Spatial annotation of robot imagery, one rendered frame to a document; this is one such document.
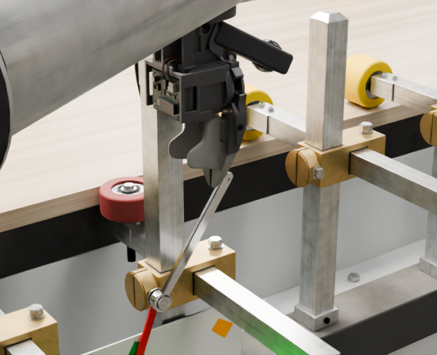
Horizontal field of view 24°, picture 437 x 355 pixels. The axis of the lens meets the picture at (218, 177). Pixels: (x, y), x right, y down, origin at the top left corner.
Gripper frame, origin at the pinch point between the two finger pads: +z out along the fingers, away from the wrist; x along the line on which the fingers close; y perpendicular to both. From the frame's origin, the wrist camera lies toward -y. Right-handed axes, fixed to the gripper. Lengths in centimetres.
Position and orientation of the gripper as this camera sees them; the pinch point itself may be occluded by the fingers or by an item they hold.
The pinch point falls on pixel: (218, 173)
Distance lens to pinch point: 115.6
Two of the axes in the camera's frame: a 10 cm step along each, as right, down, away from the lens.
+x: 5.8, 3.3, -7.5
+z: 0.0, 9.2, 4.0
